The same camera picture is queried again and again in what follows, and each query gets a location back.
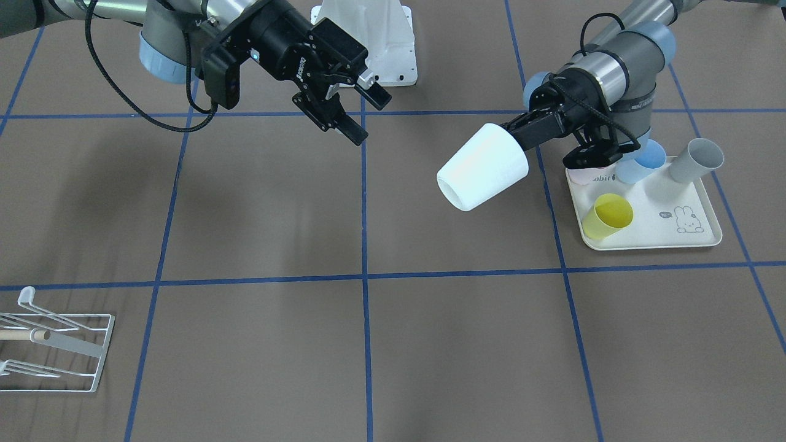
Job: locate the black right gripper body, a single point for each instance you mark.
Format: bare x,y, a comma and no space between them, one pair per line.
277,44

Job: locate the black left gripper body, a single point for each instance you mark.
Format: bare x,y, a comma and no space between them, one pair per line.
560,93

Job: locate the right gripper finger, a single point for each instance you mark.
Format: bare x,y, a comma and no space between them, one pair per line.
368,86
348,127

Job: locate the pale cream plastic cup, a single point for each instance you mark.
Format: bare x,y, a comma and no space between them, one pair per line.
488,163

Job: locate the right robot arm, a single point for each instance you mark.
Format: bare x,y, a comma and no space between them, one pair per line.
202,45

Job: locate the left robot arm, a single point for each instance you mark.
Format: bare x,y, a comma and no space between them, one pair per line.
626,58

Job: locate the pink plastic cup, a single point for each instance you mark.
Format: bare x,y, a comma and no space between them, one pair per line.
587,176

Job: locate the blue plastic cup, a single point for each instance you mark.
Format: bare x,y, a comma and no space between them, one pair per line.
651,158

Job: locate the yellow plastic cup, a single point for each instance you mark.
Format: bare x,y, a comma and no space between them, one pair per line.
609,214

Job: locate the grey plastic cup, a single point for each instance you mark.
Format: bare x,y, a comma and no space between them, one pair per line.
701,156

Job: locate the cream serving tray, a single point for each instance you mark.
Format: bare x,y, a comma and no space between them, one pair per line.
667,214

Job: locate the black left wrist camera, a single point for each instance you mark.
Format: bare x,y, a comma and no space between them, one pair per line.
599,154

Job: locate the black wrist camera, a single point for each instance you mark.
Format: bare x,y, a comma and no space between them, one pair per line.
221,75
599,154

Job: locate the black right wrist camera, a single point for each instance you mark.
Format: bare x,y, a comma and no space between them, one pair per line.
221,75

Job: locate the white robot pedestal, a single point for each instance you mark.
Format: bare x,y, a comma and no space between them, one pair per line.
385,28

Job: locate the white wire cup rack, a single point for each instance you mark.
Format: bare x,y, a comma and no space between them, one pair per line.
58,353

